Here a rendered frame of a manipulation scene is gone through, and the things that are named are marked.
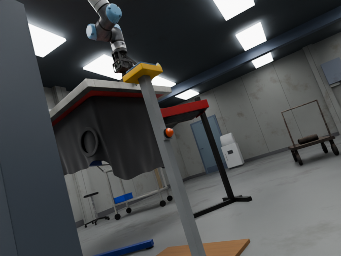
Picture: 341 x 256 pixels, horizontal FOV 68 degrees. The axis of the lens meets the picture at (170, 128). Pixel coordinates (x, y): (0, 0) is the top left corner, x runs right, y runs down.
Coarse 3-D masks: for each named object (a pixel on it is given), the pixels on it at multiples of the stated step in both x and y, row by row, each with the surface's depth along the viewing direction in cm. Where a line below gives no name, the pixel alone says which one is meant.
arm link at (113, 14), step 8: (88, 0) 119; (96, 0) 117; (104, 0) 118; (96, 8) 118; (104, 8) 118; (112, 8) 117; (104, 16) 119; (112, 16) 117; (120, 16) 119; (104, 24) 121; (112, 24) 121
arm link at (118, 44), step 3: (114, 42) 133; (117, 42) 133; (120, 42) 134; (123, 42) 134; (111, 45) 135; (114, 45) 133; (117, 45) 133; (120, 45) 133; (123, 45) 134; (114, 48) 133; (117, 48) 133
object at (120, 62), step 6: (120, 48) 133; (114, 54) 132; (120, 54) 134; (114, 60) 132; (120, 60) 129; (126, 60) 132; (114, 66) 132; (120, 66) 129; (126, 66) 131; (114, 72) 132; (120, 72) 133
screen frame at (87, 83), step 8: (88, 80) 111; (96, 80) 115; (104, 80) 118; (80, 88) 114; (88, 88) 113; (96, 88) 115; (104, 88) 118; (112, 88) 121; (120, 88) 124; (128, 88) 128; (136, 88) 132; (160, 88) 148; (168, 88) 154; (72, 96) 119; (80, 96) 118; (64, 104) 124; (72, 104) 125; (56, 112) 129
